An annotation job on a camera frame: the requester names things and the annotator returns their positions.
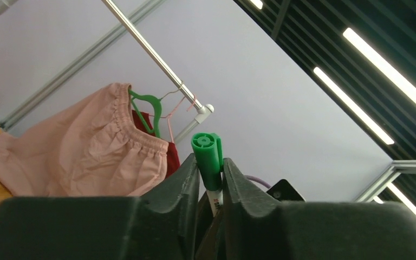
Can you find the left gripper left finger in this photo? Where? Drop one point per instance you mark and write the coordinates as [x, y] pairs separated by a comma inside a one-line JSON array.
[[160, 224]]

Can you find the metal clothes rack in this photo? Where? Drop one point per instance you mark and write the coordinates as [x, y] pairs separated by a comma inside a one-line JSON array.
[[40, 39]]

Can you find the ceiling light strips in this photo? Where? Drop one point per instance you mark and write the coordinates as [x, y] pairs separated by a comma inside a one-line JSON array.
[[363, 54]]

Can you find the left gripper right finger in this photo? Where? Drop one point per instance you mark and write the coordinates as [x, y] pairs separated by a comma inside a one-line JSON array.
[[258, 226]]

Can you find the pink garment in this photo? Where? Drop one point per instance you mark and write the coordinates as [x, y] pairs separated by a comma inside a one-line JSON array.
[[92, 148]]

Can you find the whiteboard marker white body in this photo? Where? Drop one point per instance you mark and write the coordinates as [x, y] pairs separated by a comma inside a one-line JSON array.
[[215, 200]]

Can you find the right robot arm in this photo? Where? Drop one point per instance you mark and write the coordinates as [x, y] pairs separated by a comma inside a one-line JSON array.
[[284, 191]]

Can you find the green marker cap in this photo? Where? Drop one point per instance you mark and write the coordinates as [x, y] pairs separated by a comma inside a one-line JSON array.
[[208, 151]]

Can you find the dark red garment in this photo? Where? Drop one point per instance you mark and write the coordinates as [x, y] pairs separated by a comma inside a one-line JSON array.
[[172, 158]]

